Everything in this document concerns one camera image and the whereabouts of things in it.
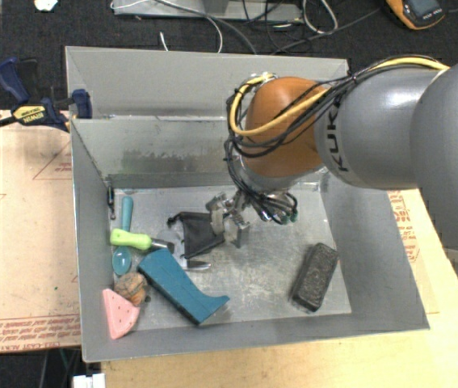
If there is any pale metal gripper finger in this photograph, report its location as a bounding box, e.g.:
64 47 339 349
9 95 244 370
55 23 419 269
210 209 226 236
233 219 252 250

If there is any black cloth pouch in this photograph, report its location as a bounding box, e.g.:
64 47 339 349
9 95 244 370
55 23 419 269
166 211 226 260

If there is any grey metal bin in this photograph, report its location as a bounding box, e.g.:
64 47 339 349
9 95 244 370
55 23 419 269
65 45 431 364

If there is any teal boot-shaped block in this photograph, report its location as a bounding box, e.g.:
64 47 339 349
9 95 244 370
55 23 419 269
137 248 231 327

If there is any dark green flat block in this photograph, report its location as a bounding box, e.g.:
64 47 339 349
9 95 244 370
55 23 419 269
290 242 340 314

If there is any teal plastic spoon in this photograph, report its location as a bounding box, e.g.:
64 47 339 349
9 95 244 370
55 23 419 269
111 195 135 276

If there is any brown toy walnut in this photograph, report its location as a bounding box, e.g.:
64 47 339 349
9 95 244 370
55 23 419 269
113 271 149 307

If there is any small black clip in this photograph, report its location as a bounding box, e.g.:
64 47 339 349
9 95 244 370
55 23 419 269
107 185 117 221

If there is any pink toy watermelon slice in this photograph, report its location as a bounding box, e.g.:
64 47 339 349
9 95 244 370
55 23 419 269
101 288 142 341

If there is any brown cardboard board, red print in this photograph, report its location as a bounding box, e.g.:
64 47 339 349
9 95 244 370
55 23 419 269
0 109 442 356

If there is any green-handled metal tool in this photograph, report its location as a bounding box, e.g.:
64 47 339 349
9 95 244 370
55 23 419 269
109 227 175 255

